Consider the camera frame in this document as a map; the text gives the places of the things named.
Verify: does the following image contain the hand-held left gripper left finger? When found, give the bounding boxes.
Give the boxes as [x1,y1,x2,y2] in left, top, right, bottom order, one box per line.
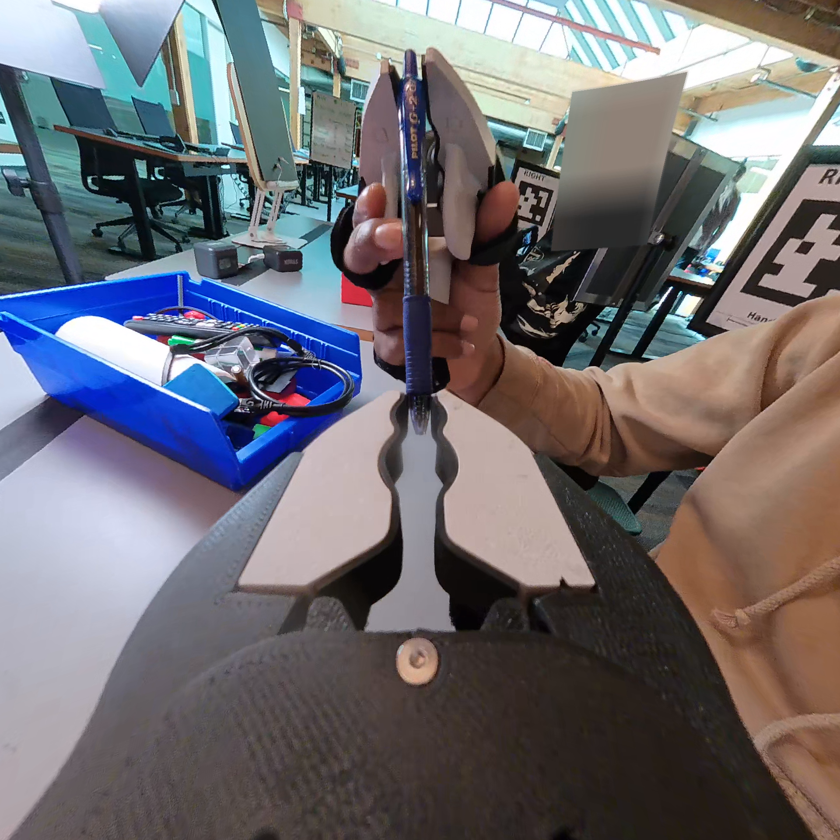
[238,392,404,597]

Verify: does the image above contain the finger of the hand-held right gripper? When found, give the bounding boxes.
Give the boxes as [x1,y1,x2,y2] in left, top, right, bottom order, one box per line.
[423,47,497,260]
[359,62,403,221]

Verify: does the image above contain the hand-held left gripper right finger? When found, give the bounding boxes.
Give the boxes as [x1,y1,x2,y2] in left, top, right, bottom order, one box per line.
[434,392,595,597]

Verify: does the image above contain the blue ballpoint pen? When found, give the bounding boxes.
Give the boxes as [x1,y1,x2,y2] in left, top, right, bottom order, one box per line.
[399,48,435,437]

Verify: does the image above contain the black network cable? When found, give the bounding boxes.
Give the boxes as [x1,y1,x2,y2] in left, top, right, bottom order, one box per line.
[152,307,357,421]

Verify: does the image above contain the blue storage bin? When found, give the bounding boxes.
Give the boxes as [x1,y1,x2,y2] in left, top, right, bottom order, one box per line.
[0,271,363,493]

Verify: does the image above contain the person's right hand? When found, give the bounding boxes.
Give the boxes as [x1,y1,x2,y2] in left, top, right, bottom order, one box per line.
[341,180,521,408]

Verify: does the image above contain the flipchart board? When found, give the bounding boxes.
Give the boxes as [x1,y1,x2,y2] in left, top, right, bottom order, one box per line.
[310,91,359,169]

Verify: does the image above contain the teal office chair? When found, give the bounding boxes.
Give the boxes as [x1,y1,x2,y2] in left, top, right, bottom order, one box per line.
[587,482,645,538]

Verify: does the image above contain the small black white marker poster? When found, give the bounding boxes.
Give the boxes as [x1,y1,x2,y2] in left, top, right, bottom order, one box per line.
[511,159,560,227]

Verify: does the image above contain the red block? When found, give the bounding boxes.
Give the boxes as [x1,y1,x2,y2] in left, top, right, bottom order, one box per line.
[261,392,311,431]

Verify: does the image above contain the white metal stand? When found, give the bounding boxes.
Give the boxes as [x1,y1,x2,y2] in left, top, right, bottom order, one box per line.
[231,177,304,250]

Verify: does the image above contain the teal foam block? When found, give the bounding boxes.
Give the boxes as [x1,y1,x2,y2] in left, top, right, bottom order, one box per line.
[165,361,240,419]

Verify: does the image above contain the clear acrylic cube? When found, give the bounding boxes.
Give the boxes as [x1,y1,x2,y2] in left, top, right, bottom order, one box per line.
[202,336,265,376]

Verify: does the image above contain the black tripod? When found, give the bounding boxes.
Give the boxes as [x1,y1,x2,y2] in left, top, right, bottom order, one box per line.
[587,236,680,368]

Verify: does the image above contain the grey cube device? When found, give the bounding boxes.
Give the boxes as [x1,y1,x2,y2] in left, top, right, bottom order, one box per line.
[193,240,239,277]

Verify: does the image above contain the black remote control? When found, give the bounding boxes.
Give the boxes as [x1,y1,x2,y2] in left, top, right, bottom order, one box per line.
[123,313,265,340]

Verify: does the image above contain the black office chair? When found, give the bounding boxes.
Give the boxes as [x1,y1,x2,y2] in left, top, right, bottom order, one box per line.
[75,134,188,256]

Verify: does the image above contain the wooden desk black legs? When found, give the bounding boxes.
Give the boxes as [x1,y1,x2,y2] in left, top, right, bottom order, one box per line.
[54,123,232,260]

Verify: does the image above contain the white cylindrical bottle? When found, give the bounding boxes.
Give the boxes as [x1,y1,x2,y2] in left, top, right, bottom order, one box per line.
[56,315,198,389]

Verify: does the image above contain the person's beige hoodie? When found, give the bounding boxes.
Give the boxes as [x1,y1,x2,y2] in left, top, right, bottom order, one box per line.
[653,453,840,840]

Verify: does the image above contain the black light stand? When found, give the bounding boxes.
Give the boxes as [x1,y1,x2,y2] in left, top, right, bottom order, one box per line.
[0,66,85,284]

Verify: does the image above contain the studio light panel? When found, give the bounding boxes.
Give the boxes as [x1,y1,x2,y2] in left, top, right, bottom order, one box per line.
[0,0,186,89]

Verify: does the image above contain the large black white marker poster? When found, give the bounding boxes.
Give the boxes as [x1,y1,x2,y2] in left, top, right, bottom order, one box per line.
[688,146,840,339]

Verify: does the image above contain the black screen wooden frame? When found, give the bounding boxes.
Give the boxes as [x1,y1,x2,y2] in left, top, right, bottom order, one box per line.
[213,0,309,186]

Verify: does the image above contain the dark screen black frame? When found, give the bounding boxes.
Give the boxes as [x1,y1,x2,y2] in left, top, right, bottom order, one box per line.
[577,150,746,309]

